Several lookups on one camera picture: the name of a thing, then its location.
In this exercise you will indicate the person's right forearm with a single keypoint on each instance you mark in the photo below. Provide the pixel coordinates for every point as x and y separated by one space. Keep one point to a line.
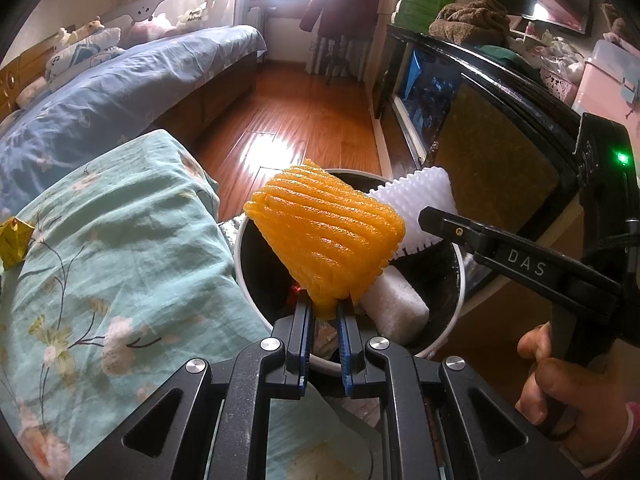
625 450

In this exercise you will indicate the bed with blue cover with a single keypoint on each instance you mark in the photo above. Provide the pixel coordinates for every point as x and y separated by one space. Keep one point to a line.
125 95

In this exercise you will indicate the white foam fruit net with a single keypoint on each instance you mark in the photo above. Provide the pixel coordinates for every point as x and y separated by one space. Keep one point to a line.
430 195

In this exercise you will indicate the beige plush toy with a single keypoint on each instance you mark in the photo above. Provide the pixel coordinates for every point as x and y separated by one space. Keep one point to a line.
90 27

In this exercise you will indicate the yellow foil wrapper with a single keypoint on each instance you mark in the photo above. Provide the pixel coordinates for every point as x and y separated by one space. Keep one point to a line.
15 242

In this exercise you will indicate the black bin with white rim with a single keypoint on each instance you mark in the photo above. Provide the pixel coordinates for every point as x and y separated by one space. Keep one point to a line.
445 280

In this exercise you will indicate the pink plush toy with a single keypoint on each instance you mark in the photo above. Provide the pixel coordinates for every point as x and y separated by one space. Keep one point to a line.
150 27

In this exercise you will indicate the stack of green boxes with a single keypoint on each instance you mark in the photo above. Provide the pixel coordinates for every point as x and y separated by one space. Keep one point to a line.
422 2

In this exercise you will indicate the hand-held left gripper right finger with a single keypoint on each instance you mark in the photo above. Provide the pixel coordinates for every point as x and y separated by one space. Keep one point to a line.
346 350

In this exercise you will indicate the orange foam fruit net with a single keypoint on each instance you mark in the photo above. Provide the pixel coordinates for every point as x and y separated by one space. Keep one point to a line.
325 230

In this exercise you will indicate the person's right hand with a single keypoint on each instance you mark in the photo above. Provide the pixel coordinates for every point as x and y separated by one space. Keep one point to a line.
590 400

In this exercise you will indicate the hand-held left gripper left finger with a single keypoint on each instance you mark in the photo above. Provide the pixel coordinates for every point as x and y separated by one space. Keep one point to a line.
300 345

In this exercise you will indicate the blue and white plush pillow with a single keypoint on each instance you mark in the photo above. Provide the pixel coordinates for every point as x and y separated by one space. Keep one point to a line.
82 55

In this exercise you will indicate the white plush toy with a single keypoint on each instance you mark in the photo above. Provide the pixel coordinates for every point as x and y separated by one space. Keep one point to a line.
64 35

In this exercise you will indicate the pink floral pillow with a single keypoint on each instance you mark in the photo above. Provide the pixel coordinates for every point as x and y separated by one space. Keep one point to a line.
32 92

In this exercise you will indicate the grey bed guard rail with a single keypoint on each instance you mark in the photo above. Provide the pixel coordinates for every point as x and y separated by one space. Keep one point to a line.
200 5

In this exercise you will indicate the wooden headboard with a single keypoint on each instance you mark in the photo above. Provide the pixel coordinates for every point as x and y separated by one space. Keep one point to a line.
20 80

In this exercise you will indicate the white foam block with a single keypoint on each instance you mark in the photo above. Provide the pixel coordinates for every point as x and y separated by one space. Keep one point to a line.
395 310

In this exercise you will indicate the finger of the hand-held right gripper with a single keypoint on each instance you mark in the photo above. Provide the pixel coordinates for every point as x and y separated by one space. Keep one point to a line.
525 260

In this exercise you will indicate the pink storage box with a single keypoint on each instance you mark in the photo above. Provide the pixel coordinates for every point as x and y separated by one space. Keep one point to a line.
607 80

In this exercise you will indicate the dark red coat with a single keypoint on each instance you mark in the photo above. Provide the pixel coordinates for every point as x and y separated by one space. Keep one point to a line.
345 0

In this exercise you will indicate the black glass-front cabinet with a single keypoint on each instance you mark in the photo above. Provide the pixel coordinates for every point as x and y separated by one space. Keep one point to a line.
500 135

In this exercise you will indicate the brown folded towel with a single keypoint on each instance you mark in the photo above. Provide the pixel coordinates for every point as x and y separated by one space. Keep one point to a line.
472 20

